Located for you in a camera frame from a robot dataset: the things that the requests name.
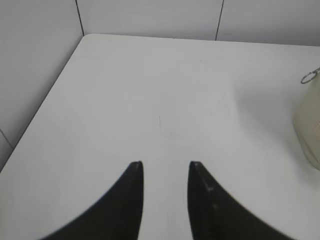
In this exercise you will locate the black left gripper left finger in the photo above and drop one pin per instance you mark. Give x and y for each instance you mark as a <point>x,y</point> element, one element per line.
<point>116,215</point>

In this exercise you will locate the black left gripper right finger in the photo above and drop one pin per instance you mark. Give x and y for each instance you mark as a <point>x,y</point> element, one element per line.
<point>215,215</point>

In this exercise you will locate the cream fabric zipper bag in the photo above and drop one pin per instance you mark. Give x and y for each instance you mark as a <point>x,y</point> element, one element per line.
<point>306,122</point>

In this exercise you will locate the silver ring zipper pull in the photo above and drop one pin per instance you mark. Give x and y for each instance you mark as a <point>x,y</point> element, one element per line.
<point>310,76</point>

